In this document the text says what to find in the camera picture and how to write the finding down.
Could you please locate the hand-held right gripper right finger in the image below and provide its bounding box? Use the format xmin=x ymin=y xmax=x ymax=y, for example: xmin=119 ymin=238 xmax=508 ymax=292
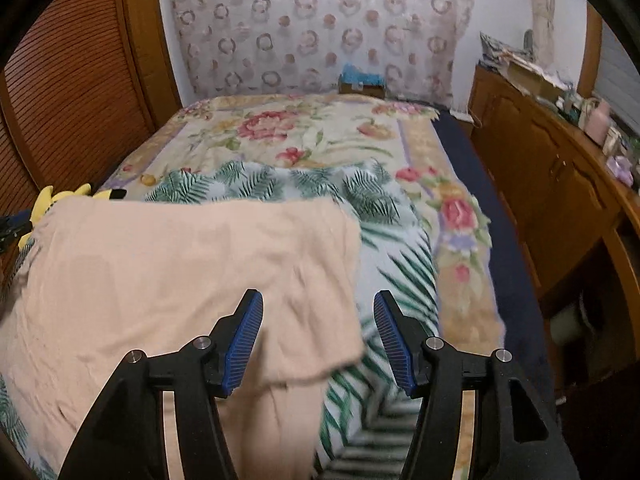
xmin=372 ymin=290 xmax=581 ymax=480

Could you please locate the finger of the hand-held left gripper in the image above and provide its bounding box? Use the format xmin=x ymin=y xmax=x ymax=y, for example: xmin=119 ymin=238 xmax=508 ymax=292
xmin=0 ymin=215 xmax=32 ymax=253

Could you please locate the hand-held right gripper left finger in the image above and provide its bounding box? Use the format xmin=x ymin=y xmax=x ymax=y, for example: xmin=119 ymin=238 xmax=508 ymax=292
xmin=59 ymin=289 xmax=265 ymax=480

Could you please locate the beige printed t-shirt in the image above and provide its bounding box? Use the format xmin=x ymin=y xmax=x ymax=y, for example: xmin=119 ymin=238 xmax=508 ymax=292
xmin=0 ymin=197 xmax=365 ymax=480

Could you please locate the yellow plush toy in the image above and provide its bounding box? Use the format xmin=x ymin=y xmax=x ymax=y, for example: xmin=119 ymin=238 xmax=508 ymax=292
xmin=19 ymin=185 xmax=128 ymax=248

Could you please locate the navy bed sheet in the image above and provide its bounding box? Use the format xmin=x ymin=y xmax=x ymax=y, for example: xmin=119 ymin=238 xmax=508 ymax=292
xmin=432 ymin=107 xmax=556 ymax=411

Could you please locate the white rounded object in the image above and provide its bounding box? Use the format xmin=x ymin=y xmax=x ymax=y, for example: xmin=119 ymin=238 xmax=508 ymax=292
xmin=552 ymin=305 xmax=598 ymax=346

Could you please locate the floral blanket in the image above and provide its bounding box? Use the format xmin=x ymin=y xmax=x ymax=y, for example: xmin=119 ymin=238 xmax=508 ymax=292
xmin=97 ymin=92 xmax=506 ymax=346

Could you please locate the wooden cabinet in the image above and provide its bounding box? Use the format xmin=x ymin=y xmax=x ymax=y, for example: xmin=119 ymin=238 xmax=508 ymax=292
xmin=467 ymin=62 xmax=640 ymax=396

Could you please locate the pink tissue box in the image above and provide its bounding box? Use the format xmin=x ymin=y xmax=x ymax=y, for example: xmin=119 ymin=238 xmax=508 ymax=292
xmin=607 ymin=155 xmax=636 ymax=181

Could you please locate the pink thermos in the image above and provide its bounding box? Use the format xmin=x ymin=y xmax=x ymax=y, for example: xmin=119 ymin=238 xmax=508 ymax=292
xmin=585 ymin=100 xmax=612 ymax=143

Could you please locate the flat cardboard box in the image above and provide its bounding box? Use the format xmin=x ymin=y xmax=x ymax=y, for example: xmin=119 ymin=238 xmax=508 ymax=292
xmin=505 ymin=52 xmax=566 ymax=98

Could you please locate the circle print curtain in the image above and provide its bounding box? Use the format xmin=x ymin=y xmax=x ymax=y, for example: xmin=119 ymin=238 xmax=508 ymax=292
xmin=167 ymin=0 xmax=476 ymax=108

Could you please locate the grey window blind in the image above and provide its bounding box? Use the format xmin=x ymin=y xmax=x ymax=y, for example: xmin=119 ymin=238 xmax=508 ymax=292
xmin=597 ymin=22 xmax=640 ymax=131

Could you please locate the pale window curtain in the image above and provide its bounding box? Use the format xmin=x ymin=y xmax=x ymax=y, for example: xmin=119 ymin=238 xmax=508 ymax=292
xmin=520 ymin=0 xmax=557 ymax=73

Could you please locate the wooden window frame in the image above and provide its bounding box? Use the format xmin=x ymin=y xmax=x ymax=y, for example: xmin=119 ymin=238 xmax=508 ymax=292
xmin=580 ymin=2 xmax=606 ymax=101

